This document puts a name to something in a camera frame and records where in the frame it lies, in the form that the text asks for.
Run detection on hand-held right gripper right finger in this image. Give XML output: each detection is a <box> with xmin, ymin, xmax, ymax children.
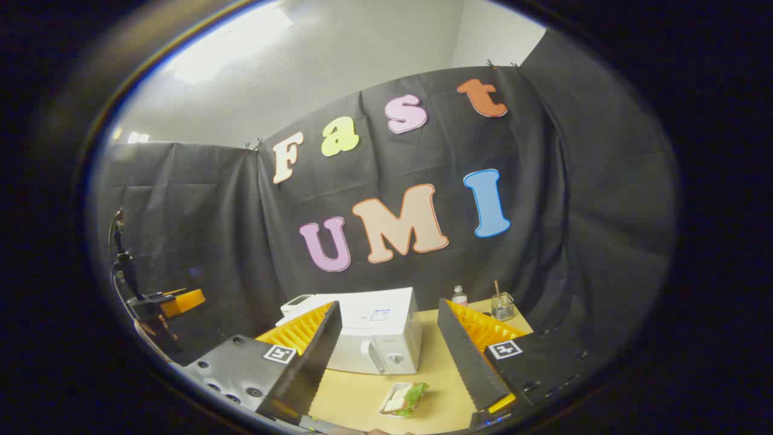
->
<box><xmin>437</xmin><ymin>297</ymin><xmax>595</xmax><ymax>424</ymax></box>

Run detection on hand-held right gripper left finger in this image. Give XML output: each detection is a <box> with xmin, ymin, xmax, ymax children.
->
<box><xmin>181</xmin><ymin>300</ymin><xmax>343</xmax><ymax>427</ymax></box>

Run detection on white microwave oven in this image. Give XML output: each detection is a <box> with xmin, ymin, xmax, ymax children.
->
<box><xmin>277</xmin><ymin>287</ymin><xmax>422</xmax><ymax>375</ymax></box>

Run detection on sandwich with green lettuce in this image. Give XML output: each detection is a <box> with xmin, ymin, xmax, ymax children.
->
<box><xmin>383</xmin><ymin>382</ymin><xmax>431</xmax><ymax>417</ymax></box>

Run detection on small white device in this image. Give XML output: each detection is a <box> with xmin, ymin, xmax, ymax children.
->
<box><xmin>280</xmin><ymin>294</ymin><xmax>315</xmax><ymax>317</ymax></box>

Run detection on white plastic tray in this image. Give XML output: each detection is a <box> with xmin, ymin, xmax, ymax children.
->
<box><xmin>379</xmin><ymin>382</ymin><xmax>429</xmax><ymax>419</ymax></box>

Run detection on black backdrop cloth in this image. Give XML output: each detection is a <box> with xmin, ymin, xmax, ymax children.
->
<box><xmin>91</xmin><ymin>30</ymin><xmax>677</xmax><ymax>363</ymax></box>

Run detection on wire mesh holder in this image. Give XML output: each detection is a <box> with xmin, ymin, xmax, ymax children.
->
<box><xmin>491</xmin><ymin>292</ymin><xmax>515</xmax><ymax>321</ymax></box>

